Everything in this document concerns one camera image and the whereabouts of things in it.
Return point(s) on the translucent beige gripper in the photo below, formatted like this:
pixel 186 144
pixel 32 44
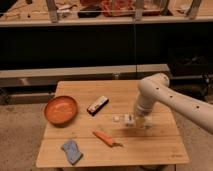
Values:
pixel 143 121

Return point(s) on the red object on shelf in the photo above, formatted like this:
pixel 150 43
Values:
pixel 116 8

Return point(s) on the long grey bench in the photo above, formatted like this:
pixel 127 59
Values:
pixel 51 76

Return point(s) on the orange bowl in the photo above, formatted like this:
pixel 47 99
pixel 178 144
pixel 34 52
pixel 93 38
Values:
pixel 61 110

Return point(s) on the blue sponge cloth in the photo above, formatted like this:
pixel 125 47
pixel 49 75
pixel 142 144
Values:
pixel 72 152

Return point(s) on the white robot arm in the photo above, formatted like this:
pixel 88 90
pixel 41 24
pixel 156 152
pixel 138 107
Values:
pixel 155 88

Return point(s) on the dark rectangular box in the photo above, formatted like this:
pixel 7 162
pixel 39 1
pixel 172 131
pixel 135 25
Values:
pixel 97 105

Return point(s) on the white labelled bottle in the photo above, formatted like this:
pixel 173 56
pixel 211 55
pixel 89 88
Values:
pixel 127 119

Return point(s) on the black object on shelf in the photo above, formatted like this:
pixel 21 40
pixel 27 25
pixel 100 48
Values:
pixel 91 11

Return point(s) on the orange toy carrot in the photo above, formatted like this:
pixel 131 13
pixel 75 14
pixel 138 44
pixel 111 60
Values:
pixel 106 139

